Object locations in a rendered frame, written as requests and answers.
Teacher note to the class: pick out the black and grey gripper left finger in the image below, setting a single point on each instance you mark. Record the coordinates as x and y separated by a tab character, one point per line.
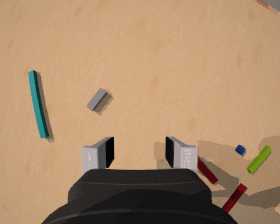
98	156

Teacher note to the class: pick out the small blue cube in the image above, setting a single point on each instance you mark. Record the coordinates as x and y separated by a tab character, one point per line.
240	149

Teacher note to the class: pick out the red rod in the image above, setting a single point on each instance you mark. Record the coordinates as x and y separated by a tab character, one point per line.
207	173
234	198

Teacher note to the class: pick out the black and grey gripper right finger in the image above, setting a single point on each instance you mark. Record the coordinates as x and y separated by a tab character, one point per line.
180	155

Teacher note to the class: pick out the lime green rod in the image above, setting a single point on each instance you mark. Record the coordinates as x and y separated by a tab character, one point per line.
259	159

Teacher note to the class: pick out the turquoise rod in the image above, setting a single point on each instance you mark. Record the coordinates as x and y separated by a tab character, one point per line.
37	104

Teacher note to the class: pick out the short grey rod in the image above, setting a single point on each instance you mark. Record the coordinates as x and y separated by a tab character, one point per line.
96	99

